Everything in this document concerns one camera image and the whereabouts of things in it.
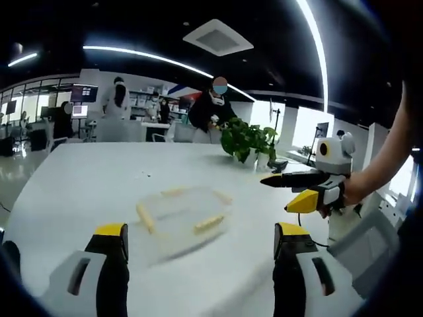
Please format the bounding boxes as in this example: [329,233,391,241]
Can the white ceiling air vent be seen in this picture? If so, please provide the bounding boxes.
[182,18,255,56]

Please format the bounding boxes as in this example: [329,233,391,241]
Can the small desk monitor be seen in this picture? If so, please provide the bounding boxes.
[71,104,89,119]

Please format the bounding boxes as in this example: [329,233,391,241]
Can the grey mesh office chair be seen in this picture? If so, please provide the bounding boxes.
[328,211,403,300]

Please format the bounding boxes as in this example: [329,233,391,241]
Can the white plant pot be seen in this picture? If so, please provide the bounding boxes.
[256,152,270,172]
[243,147,259,165]

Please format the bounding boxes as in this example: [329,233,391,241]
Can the black cable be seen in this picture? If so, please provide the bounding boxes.
[296,211,332,248]

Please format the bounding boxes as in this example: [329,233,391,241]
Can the white office chair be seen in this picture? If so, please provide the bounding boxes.
[150,123,176,143]

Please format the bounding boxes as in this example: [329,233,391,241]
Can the green potted plant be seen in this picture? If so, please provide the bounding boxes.
[220,118,278,164]

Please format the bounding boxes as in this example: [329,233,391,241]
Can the grey office cabinet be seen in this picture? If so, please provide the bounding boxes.
[88,119,148,143]

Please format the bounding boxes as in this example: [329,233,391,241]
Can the black stand pole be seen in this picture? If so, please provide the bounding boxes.
[269,98,286,148]

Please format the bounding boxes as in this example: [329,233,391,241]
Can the person's right hand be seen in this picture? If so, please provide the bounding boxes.
[343,170,370,205]

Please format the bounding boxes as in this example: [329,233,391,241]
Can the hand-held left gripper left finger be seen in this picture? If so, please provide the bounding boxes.
[31,223,130,317]

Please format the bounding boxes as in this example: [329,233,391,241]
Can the curved ceiling light strip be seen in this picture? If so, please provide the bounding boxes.
[295,0,330,113]

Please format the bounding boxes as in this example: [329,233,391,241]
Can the dark rounded object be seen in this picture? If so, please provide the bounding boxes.
[1,240,22,287]

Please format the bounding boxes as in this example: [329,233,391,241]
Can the dark wall screen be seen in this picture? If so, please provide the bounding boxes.
[70,85,99,102]

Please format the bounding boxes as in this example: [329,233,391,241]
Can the straight ceiling light strip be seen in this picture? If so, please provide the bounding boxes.
[82,46,256,100]
[7,52,39,67]

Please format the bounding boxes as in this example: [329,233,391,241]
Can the black tabletop device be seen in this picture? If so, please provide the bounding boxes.
[270,159,289,175]

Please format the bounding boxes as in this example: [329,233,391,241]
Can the storage shelf with white bins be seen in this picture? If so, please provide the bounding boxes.
[128,87,186,120]

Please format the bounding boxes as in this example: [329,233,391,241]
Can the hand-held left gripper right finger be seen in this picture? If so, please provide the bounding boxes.
[273,222,367,317]

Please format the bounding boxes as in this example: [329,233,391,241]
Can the clear plastic box yellow buckles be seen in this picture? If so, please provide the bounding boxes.
[135,185,233,260]

